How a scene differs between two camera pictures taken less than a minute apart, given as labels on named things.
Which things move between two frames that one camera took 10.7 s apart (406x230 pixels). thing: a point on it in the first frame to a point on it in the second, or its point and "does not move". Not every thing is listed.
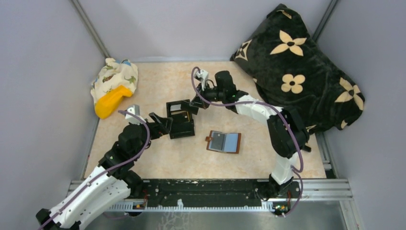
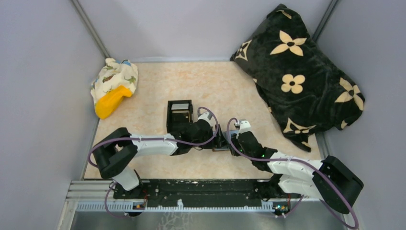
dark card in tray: [180, 116] does not move
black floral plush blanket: [290, 70] does not move
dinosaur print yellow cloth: [114, 81] does not move
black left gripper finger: [167, 121] to [220, 141]
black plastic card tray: [183, 124] does not move
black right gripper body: [200, 99] to [228, 139]
